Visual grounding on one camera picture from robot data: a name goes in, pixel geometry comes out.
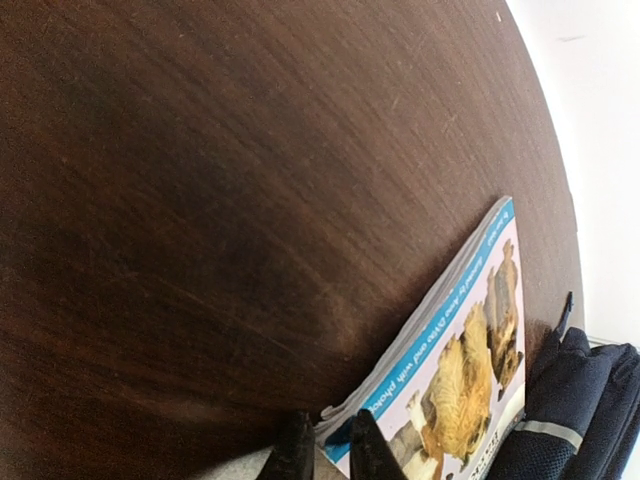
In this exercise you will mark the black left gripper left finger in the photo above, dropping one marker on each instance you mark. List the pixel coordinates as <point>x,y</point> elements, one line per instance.
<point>293,455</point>

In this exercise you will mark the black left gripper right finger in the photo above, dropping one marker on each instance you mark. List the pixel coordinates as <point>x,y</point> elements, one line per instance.
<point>370,456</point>

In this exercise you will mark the dog cover workbook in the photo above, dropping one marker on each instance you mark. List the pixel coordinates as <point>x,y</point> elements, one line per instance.
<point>451,385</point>

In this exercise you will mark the navy blue student backpack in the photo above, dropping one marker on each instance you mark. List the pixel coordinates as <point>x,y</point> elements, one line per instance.
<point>581,414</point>

